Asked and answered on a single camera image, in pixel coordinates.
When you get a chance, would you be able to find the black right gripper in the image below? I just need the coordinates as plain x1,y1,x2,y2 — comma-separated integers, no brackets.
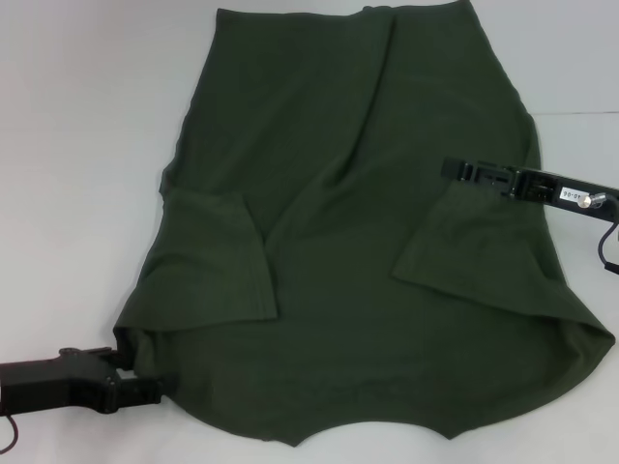
441,157,619,224

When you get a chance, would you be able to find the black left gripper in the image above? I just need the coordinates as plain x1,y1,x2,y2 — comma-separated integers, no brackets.
0,344,178,418

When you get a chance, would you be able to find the dark green t-shirt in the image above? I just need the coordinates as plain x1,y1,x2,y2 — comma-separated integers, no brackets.
111,0,616,441

